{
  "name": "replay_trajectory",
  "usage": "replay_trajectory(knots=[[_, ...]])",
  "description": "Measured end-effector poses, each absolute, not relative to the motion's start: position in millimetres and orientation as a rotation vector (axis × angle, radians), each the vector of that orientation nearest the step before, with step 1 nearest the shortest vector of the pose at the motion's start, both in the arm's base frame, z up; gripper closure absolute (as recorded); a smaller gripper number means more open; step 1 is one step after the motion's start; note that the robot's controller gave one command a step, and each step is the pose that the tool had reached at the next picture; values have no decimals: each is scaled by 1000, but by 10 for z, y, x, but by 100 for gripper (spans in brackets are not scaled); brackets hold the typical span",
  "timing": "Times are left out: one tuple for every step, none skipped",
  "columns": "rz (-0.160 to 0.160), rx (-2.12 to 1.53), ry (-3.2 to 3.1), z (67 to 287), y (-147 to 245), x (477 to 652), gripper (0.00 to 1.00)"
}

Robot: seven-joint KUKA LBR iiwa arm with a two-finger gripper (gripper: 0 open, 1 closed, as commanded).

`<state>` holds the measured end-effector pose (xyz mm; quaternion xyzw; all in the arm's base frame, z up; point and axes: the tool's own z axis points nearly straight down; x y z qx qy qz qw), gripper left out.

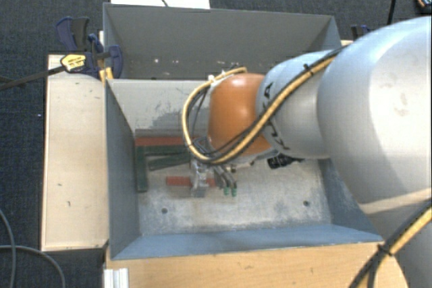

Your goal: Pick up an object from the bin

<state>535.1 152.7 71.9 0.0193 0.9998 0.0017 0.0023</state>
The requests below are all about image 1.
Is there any red-brown flat block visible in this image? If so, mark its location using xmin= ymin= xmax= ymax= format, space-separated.
xmin=134 ymin=136 xmax=186 ymax=147
xmin=165 ymin=175 xmax=217 ymax=188

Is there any dark green flat block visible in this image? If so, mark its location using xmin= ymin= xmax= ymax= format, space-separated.
xmin=147 ymin=156 xmax=192 ymax=172
xmin=135 ymin=146 xmax=150 ymax=194
xmin=134 ymin=144 xmax=190 ymax=157

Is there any grey metal bin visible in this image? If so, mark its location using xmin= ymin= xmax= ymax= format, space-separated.
xmin=102 ymin=2 xmax=385 ymax=262

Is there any pale wood board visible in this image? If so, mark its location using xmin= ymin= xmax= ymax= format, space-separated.
xmin=40 ymin=53 xmax=111 ymax=252

